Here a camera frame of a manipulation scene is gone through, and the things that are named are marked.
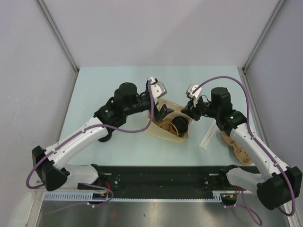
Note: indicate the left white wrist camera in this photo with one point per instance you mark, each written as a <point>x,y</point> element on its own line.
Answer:
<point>156,88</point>

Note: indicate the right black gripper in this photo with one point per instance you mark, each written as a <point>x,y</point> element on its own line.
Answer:
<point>191,110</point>

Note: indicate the left aluminium frame post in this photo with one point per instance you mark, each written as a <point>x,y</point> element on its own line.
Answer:
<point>57,34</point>

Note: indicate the stack of black lids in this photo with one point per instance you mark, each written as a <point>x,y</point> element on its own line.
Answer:
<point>105,138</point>

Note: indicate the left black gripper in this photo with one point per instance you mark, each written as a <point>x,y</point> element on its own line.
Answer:
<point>158,115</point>

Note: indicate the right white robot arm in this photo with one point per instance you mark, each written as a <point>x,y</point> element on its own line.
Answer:
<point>276,183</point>

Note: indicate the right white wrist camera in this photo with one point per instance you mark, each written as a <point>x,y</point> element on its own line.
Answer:
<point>194,93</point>

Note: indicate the brown pulp cup carrier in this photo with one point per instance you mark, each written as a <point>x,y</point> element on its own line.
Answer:
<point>171,128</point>

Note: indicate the right aluminium frame post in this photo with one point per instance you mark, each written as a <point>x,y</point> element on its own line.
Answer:
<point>264,33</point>

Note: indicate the white slotted cable duct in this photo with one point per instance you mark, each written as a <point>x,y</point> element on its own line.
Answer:
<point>76,196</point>

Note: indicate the aluminium frame post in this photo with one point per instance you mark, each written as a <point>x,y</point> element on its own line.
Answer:
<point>264,33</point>
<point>57,34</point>

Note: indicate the black plastic cup lid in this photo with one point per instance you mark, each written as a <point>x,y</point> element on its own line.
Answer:
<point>181,123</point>

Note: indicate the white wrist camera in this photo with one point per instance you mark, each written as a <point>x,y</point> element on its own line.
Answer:
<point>156,88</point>
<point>194,93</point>

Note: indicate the white wrapped straw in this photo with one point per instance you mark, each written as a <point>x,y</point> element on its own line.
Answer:
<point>207,134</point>
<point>209,139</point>

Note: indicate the brown paper takeout bag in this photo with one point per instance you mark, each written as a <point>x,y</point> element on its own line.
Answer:
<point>156,131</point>

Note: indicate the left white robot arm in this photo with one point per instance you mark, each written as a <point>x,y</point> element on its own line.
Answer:
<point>52,163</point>

